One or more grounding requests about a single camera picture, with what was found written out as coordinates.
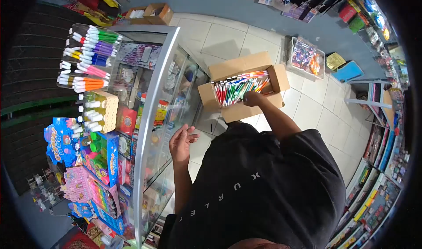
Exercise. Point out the person's left hand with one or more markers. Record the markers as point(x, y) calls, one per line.
point(179, 146)

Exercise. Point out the person's right hand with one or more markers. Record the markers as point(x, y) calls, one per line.
point(254, 99)

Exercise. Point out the person's left fingers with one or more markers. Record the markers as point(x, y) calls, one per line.
point(189, 134)

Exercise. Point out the glass display counter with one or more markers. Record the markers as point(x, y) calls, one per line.
point(158, 94)

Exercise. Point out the pile of coloured markers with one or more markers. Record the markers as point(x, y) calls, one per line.
point(235, 89)

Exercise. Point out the open cardboard box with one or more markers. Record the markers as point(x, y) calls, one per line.
point(244, 64)

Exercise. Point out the blue box of coloured bottles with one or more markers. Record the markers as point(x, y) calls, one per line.
point(102, 158)

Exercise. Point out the basket of yellow markers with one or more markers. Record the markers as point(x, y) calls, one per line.
point(100, 112)

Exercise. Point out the person's body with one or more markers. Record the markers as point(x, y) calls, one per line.
point(263, 189)

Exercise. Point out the pink toy display box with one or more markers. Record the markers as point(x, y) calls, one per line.
point(87, 188)

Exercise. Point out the blue toy display box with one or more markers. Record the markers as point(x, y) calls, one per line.
point(99, 216)

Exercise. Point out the small brown cardboard box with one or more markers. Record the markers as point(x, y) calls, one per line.
point(135, 15)
point(158, 14)

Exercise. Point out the clear marker display rack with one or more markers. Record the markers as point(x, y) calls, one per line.
point(92, 56)

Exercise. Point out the blue toy display card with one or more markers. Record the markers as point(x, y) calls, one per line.
point(61, 141)

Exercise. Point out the clear bin of toys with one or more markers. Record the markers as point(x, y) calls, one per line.
point(305, 56)

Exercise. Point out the gold foil packet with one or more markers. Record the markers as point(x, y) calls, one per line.
point(334, 61)

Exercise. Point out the full shop shelf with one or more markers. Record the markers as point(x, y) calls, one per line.
point(283, 0)
point(375, 169)

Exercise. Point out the white step stool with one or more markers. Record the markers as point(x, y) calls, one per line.
point(369, 97)

